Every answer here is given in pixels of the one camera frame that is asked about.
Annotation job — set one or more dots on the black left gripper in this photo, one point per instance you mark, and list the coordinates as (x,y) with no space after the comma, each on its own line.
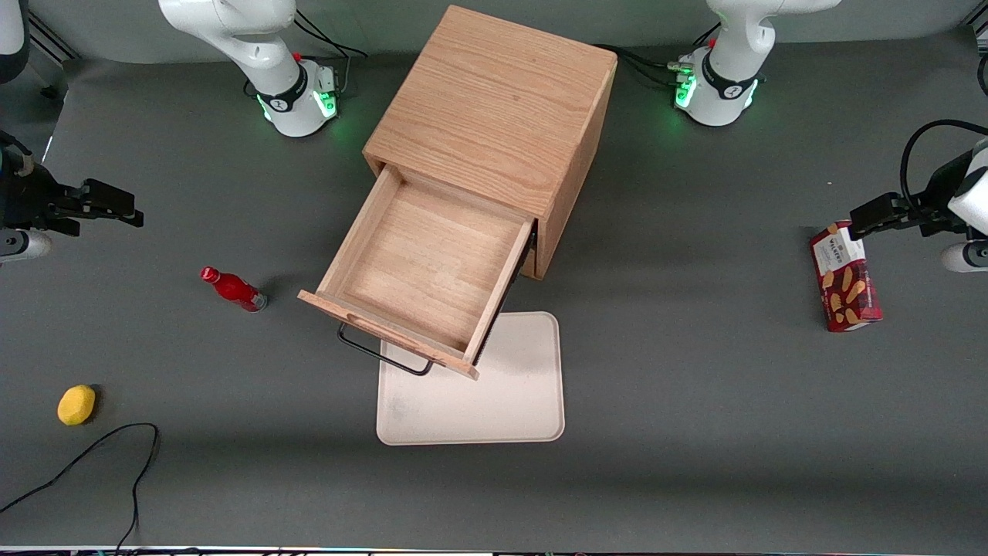
(935,191)

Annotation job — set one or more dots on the cream plastic tray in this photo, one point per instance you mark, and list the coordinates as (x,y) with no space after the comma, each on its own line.
(502,401)

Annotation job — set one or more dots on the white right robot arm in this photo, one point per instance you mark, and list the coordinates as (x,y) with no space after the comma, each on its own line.
(262,54)

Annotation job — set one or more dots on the red tartan shortbread box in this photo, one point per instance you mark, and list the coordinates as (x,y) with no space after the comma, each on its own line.
(847,286)

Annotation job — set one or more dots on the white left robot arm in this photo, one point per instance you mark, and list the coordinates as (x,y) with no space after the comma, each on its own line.
(725,85)

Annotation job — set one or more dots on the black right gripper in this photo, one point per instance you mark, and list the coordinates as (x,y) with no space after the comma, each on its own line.
(29,194)

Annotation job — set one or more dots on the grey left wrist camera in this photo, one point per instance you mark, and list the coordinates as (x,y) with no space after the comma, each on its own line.
(965,256)

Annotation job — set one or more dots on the aluminium frame profile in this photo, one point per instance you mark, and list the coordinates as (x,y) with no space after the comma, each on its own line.
(54,42)

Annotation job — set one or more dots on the small red bottle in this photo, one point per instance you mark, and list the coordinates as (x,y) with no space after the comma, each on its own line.
(231,288)

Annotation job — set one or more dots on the oak wooden cabinet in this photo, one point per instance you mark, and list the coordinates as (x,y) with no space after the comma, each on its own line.
(494,93)

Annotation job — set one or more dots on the yellow lemon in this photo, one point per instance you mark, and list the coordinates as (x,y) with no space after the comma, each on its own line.
(76,405)

